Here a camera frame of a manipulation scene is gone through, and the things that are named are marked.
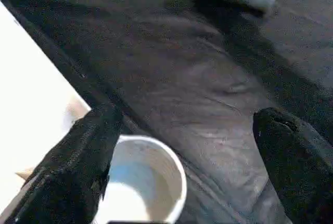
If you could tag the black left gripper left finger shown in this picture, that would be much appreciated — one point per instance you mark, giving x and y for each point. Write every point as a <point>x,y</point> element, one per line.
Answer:
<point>67,172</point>

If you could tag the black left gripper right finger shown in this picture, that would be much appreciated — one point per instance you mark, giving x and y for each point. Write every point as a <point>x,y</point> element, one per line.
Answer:
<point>296,166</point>

